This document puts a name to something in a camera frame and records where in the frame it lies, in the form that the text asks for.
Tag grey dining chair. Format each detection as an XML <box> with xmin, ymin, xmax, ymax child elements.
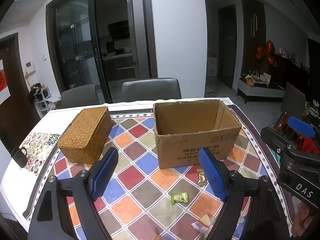
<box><xmin>121</xmin><ymin>78</ymin><xmax>182</xmax><ymax>102</ymax></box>
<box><xmin>61</xmin><ymin>84</ymin><xmax>99</xmax><ymax>108</ymax></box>

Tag brown cardboard box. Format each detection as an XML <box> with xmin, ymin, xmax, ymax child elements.
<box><xmin>153</xmin><ymin>100</ymin><xmax>242</xmax><ymax>169</ymax></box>

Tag red fu door poster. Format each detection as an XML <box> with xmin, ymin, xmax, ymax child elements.
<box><xmin>0</xmin><ymin>60</ymin><xmax>10</xmax><ymax>104</ymax></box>

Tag black mug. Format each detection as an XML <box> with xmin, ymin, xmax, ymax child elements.
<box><xmin>11</xmin><ymin>146</ymin><xmax>28</xmax><ymax>168</ymax></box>

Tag white shoe rack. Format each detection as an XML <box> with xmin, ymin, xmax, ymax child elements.
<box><xmin>29</xmin><ymin>83</ymin><xmax>56</xmax><ymax>119</ymax></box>

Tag grey dining chair centre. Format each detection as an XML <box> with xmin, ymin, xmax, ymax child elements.
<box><xmin>121</xmin><ymin>78</ymin><xmax>182</xmax><ymax>102</ymax></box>

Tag glass sliding door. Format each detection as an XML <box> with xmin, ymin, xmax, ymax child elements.
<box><xmin>46</xmin><ymin>0</ymin><xmax>112</xmax><ymax>103</ymax></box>

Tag grey dining chair left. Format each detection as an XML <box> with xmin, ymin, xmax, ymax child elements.
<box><xmin>61</xmin><ymin>84</ymin><xmax>99</xmax><ymax>108</ymax></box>

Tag patterned floral placemat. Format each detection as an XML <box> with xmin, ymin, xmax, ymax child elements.
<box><xmin>20</xmin><ymin>132</ymin><xmax>61</xmax><ymax>176</ymax></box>

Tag dark wooden door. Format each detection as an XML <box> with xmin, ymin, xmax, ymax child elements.
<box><xmin>1</xmin><ymin>33</ymin><xmax>40</xmax><ymax>152</ymax></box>

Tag green candy packet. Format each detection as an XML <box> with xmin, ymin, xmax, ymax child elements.
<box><xmin>170</xmin><ymin>192</ymin><xmax>189</xmax><ymax>205</ymax></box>

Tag clear packet yellow pastry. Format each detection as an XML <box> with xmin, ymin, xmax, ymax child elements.
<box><xmin>191</xmin><ymin>213</ymin><xmax>215</xmax><ymax>233</ymax></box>

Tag white low cabinet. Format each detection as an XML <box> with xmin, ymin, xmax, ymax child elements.
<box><xmin>236</xmin><ymin>80</ymin><xmax>285</xmax><ymax>103</ymax></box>

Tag woven wicker basket box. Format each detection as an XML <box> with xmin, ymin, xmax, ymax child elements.
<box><xmin>57</xmin><ymin>106</ymin><xmax>113</xmax><ymax>165</ymax></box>

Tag gold snack wrapper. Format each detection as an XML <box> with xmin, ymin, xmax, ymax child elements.
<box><xmin>196</xmin><ymin>168</ymin><xmax>208</xmax><ymax>187</ymax></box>

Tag white intercom panel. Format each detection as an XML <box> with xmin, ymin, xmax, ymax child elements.
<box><xmin>25</xmin><ymin>61</ymin><xmax>35</xmax><ymax>75</ymax></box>

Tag person's right hand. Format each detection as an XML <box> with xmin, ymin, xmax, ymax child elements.
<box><xmin>291</xmin><ymin>202</ymin><xmax>314</xmax><ymax>237</ymax></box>

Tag red heart balloons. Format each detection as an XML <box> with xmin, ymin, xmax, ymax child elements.
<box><xmin>256</xmin><ymin>40</ymin><xmax>277</xmax><ymax>67</ymax></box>

